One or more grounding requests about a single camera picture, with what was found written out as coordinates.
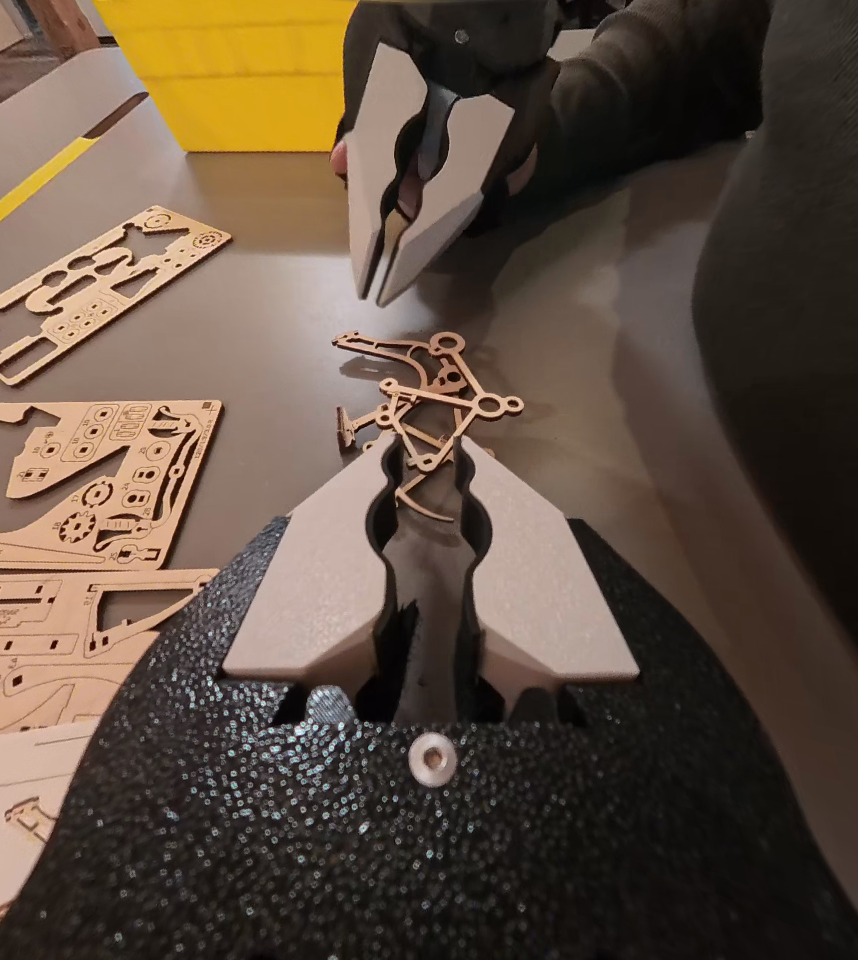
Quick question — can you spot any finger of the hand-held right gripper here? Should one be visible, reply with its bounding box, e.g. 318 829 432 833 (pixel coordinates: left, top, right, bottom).
335 41 431 301
375 93 517 309

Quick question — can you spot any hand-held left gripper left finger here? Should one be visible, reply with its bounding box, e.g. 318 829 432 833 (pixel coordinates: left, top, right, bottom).
221 431 418 702

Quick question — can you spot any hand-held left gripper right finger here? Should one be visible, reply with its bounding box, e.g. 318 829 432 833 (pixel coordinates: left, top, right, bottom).
453 433 641 706

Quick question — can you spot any thin wooden arc part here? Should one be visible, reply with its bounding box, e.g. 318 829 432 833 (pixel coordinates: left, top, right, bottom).
397 483 456 522

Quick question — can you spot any wooden curved arm part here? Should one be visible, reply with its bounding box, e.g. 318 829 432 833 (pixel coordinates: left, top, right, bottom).
331 328 445 391

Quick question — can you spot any wooden ringed frame part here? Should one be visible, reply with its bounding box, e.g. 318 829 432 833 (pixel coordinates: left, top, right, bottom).
335 330 526 481

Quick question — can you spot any wooden parts sheet with gears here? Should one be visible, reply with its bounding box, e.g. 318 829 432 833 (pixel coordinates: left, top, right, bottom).
0 399 223 571

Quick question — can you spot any wooden parts sheet with slots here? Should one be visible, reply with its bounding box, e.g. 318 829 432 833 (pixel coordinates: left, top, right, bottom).
0 567 220 740

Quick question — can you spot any narrow wooden parts sheet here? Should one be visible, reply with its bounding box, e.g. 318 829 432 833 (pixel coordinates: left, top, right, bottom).
0 206 233 387

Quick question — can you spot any yellow plastic bin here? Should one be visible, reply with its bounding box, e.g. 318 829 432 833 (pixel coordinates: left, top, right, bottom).
91 0 358 153

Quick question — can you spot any person's dark clothing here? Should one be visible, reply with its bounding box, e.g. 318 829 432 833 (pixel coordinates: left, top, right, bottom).
691 0 858 725

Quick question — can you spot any brown wooden post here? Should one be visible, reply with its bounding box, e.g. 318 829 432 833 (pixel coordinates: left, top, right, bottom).
24 0 101 63

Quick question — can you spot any yellow strap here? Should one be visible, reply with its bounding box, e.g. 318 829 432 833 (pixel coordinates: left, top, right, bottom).
0 135 103 255

